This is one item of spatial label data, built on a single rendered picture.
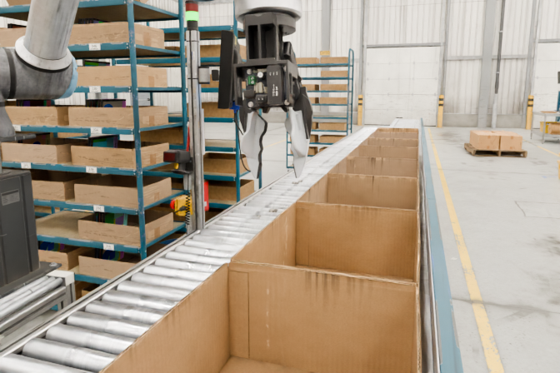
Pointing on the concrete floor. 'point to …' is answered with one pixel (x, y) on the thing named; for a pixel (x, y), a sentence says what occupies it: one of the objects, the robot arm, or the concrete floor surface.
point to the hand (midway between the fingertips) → (277, 169)
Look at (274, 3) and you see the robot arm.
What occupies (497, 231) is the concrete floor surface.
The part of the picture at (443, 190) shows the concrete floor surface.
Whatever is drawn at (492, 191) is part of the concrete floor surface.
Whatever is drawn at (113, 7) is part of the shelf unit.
